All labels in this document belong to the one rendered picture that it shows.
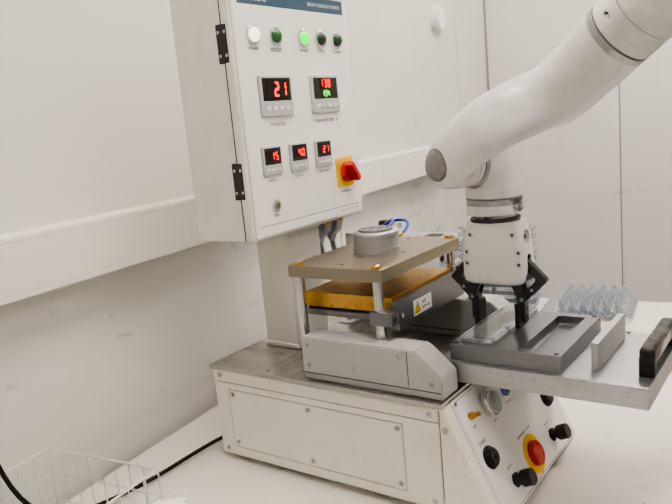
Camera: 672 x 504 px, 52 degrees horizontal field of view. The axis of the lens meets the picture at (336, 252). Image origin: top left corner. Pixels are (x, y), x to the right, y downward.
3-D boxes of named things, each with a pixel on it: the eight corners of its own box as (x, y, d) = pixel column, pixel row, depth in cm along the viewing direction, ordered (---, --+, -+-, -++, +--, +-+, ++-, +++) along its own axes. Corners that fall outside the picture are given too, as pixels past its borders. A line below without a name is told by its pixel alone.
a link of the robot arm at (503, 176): (490, 202, 99) (534, 193, 104) (485, 108, 97) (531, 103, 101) (450, 199, 106) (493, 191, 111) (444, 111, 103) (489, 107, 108)
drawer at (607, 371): (438, 384, 105) (435, 334, 103) (495, 339, 122) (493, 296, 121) (649, 417, 88) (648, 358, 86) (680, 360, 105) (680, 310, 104)
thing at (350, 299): (307, 313, 118) (301, 259, 116) (375, 282, 135) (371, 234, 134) (394, 322, 108) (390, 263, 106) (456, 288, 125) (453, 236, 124)
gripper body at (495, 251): (536, 206, 105) (539, 278, 108) (473, 207, 111) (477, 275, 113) (518, 214, 100) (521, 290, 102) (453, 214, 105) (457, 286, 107)
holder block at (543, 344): (450, 359, 104) (449, 342, 103) (501, 321, 120) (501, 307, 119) (561, 374, 94) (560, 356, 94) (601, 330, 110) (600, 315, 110)
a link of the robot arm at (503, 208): (533, 192, 106) (534, 212, 106) (479, 193, 111) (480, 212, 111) (513, 200, 99) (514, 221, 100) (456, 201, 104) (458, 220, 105)
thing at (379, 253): (264, 315, 119) (255, 241, 117) (362, 274, 144) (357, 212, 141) (385, 329, 105) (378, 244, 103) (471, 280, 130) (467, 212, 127)
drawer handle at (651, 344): (638, 377, 91) (638, 347, 90) (661, 342, 103) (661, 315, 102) (654, 379, 90) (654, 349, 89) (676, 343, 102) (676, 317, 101)
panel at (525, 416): (507, 524, 98) (449, 403, 99) (572, 436, 122) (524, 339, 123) (519, 522, 97) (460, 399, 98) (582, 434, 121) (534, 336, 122)
